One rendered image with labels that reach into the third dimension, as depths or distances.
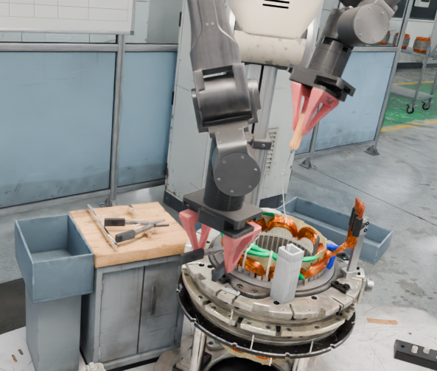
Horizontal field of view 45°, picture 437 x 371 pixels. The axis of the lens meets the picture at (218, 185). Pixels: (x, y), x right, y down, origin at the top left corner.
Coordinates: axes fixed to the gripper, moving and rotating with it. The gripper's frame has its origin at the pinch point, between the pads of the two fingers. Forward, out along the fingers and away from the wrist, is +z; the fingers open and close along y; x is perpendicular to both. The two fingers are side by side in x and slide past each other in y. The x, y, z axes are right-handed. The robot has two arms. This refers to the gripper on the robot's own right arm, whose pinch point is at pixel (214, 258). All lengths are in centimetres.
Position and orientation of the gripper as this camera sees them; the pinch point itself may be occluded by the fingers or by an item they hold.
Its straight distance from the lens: 79.6
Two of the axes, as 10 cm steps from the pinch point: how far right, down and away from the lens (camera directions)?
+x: 6.2, -2.1, 7.6
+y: 7.7, 3.3, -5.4
